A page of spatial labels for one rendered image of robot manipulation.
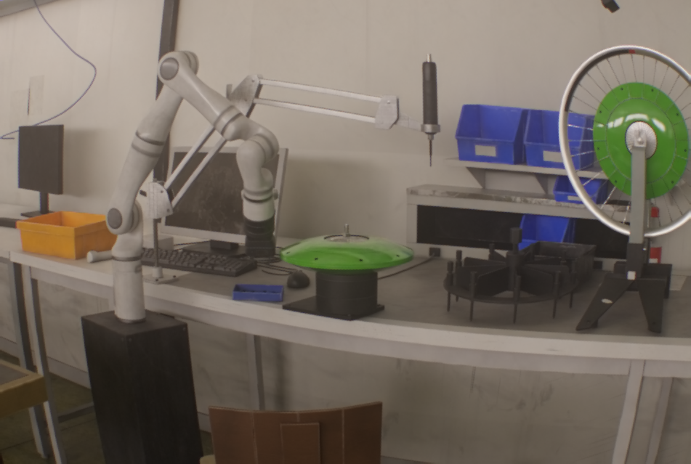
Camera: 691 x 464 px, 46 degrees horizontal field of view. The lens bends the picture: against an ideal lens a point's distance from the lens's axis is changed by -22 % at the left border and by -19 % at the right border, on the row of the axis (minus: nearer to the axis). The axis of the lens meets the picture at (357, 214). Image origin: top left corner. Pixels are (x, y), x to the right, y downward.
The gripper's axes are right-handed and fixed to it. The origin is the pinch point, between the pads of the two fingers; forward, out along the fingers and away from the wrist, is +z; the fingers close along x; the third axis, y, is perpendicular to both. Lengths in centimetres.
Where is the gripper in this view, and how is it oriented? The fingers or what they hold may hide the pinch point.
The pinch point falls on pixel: (261, 265)
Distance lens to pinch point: 246.6
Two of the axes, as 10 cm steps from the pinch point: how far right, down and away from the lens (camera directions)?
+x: 10.0, 0.0, 0.6
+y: 0.5, 5.8, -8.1
